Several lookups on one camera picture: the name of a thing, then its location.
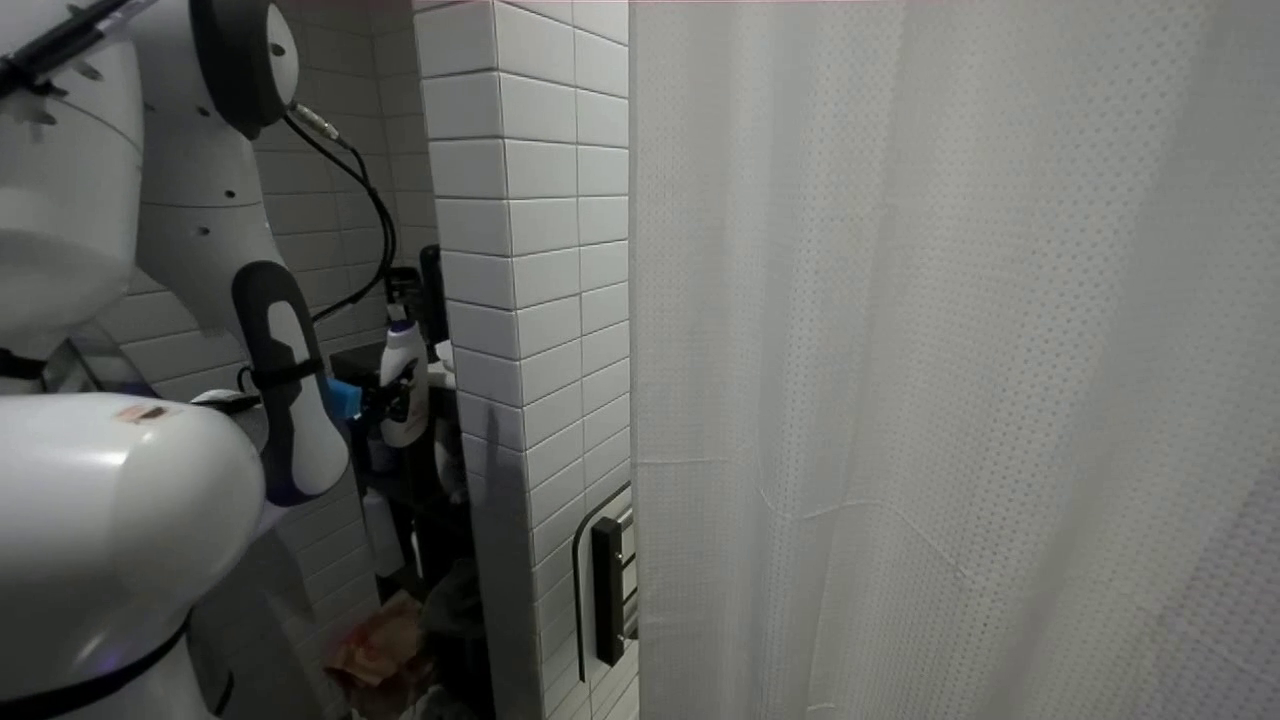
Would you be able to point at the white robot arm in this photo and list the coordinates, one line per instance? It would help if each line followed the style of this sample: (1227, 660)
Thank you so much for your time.
(166, 392)

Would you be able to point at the dark green tall bottle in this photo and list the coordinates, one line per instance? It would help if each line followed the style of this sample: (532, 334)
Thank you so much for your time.
(432, 298)

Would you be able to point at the dark grey shelf unit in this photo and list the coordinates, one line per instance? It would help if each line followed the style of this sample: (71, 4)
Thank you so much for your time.
(417, 523)

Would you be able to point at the white shower curtain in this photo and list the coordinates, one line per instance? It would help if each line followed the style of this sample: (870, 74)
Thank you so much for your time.
(956, 359)

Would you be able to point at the brown paper bag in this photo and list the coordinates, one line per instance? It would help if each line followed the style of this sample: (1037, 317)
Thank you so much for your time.
(383, 649)

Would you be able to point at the black wall-mounted fixture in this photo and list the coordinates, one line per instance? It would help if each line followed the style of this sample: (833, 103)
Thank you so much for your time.
(605, 577)

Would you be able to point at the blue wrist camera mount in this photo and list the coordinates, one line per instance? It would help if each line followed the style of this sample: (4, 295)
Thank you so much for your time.
(347, 400)

